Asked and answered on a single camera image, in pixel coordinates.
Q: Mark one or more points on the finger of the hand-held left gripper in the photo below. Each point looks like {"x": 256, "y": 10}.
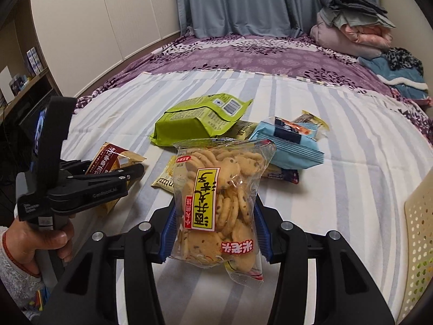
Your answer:
{"x": 130, "y": 173}
{"x": 72, "y": 167}

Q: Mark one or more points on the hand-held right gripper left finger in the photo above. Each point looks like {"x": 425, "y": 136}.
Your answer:
{"x": 169, "y": 233}

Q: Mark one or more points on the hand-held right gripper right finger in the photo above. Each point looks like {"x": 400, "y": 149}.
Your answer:
{"x": 263, "y": 240}

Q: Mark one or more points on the brown snack bag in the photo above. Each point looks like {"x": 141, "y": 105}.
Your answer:
{"x": 107, "y": 155}

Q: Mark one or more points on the small yellow biscuit packet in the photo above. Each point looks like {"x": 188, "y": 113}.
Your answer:
{"x": 162, "y": 177}
{"x": 245, "y": 130}

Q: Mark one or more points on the clear bag of round cookies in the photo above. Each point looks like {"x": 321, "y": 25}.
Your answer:
{"x": 216, "y": 210}

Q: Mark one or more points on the dark red striped packet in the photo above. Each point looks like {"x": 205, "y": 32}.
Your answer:
{"x": 284, "y": 176}

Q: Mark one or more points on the green snack bag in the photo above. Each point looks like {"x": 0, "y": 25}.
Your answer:
{"x": 189, "y": 125}

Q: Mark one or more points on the light blue snack packet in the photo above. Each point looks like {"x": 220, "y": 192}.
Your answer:
{"x": 294, "y": 154}

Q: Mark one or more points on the small cake packet yellow ends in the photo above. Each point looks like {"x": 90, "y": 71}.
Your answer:
{"x": 314, "y": 121}

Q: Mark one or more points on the cream perforated plastic basket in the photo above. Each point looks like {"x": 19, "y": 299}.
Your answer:
{"x": 419, "y": 230}

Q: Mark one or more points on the person's left forearm grey sleeve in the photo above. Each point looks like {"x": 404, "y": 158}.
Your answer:
{"x": 17, "y": 287}

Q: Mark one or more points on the person's left hand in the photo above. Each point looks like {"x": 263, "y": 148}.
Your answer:
{"x": 30, "y": 243}

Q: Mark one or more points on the wooden shelf unit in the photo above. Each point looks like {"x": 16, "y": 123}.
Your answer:
{"x": 37, "y": 81}

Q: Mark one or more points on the blue and white boxes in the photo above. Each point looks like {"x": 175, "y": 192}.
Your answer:
{"x": 33, "y": 61}

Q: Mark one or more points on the blue striped white blanket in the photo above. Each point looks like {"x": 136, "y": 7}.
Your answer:
{"x": 338, "y": 182}

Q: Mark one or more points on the white wardrobe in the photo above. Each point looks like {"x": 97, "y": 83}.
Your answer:
{"x": 101, "y": 23}

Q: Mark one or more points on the purple floral bedsheet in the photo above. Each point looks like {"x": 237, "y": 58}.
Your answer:
{"x": 253, "y": 57}

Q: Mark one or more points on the blue curtain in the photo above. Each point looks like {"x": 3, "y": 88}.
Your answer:
{"x": 230, "y": 3}

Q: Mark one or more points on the blue fleece garment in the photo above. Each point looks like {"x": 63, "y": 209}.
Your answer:
{"x": 392, "y": 78}

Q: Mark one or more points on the mauve folded quilt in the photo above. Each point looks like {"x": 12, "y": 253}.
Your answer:
{"x": 335, "y": 40}

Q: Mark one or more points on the pink folded quilt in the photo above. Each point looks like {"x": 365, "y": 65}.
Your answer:
{"x": 368, "y": 37}

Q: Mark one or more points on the leopard print scarf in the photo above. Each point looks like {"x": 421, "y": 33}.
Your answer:
{"x": 404, "y": 59}

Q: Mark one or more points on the grey-green folded blanket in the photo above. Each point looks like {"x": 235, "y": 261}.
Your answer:
{"x": 358, "y": 18}

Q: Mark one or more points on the dark grey folded blanket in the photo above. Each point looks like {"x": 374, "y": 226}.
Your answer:
{"x": 348, "y": 1}

